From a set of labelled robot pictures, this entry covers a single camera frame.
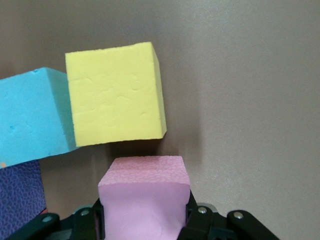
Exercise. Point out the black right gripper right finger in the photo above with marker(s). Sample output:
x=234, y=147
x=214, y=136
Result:
x=220, y=225

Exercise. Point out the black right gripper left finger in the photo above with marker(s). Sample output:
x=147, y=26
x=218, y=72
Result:
x=62, y=225

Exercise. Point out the dented purple foam cube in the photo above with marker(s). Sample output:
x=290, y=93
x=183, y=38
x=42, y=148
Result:
x=20, y=195

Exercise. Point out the cyan foam cube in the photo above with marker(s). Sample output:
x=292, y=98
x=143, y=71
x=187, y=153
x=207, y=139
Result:
x=32, y=117

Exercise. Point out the yellow foam cube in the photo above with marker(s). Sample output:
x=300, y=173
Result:
x=115, y=95

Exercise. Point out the pink foam cube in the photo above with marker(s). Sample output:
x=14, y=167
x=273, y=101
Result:
x=145, y=197

